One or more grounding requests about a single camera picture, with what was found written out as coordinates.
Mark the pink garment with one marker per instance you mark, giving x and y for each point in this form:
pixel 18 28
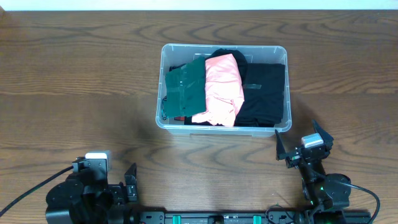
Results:
pixel 222 90

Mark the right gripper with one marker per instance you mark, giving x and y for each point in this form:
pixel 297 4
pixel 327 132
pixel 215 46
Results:
pixel 294 158

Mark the clear plastic storage bin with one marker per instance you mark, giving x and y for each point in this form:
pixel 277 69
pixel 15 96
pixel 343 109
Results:
pixel 177 54

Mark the dark teal garment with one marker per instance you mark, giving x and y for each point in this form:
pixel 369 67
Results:
pixel 177 67

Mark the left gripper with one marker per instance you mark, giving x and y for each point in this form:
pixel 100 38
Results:
pixel 121 190

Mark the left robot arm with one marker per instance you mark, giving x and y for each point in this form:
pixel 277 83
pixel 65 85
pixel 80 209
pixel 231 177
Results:
pixel 86 196

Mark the dark green garment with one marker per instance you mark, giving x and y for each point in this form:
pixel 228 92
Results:
pixel 185 90

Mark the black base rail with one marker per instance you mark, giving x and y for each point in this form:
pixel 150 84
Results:
pixel 272 216

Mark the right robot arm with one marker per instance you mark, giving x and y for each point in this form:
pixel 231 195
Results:
pixel 327 193

